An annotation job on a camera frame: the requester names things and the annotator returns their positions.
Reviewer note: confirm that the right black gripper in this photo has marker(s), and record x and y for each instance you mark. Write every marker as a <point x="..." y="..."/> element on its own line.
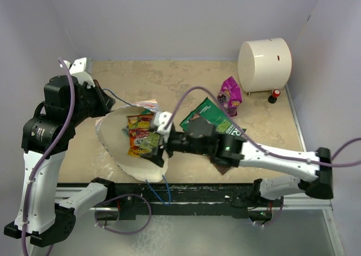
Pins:
<point x="157" y="155"/>

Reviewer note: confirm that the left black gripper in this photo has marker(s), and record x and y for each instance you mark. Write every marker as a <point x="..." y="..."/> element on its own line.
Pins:
<point x="105" y="104"/>

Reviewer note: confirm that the blue checkered paper bag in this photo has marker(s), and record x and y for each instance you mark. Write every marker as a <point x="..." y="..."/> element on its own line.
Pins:
<point x="109" y="132"/>

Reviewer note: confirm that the colourful candy bag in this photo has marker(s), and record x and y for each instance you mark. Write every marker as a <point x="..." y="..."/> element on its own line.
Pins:
<point x="138" y="128"/>

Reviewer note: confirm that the brown chocolate snack bag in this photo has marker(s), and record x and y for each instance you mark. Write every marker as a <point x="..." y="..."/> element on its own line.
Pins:
<point x="222" y="169"/>

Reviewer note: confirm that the dark green snack bag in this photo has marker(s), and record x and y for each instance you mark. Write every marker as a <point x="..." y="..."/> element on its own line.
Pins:
<point x="209" y="111"/>

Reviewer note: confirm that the purple snack bag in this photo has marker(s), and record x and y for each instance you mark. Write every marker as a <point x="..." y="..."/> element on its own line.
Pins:
<point x="230" y="96"/>

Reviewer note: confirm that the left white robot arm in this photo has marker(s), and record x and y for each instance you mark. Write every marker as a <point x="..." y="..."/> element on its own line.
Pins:
<point x="45" y="141"/>

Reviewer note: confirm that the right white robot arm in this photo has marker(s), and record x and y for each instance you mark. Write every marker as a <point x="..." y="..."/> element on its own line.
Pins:
<point x="307" y="172"/>

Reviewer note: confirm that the teal mint candy bag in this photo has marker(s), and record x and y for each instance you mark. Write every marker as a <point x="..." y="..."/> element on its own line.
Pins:
<point x="125" y="130"/>

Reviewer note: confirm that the green snack pack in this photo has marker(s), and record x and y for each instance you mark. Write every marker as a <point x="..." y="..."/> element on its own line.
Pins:
<point x="150" y="142"/>

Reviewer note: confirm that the yellow M&M's packet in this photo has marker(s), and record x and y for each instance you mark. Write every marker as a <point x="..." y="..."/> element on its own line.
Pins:
<point x="136" y="151"/>

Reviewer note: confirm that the red black button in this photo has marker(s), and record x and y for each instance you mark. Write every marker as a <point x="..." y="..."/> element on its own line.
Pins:
<point x="274" y="96"/>

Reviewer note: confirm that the white cylindrical container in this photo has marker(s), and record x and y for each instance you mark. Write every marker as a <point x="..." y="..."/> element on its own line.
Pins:
<point x="264" y="65"/>

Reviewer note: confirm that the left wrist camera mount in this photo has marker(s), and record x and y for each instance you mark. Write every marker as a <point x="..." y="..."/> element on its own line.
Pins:
<point x="78" y="69"/>

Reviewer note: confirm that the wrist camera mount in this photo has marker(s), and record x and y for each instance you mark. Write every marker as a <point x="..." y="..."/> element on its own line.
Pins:
<point x="160" y="125"/>
<point x="78" y="69"/>

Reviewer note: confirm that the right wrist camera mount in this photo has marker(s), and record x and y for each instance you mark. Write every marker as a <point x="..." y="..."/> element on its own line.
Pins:
<point x="160" y="125"/>

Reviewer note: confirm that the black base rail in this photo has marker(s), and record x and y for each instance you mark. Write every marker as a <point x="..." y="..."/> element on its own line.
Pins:
<point x="237" y="200"/>

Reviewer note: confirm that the aluminium frame rail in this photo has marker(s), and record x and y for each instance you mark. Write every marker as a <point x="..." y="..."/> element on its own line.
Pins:
<point x="301" y="201"/>

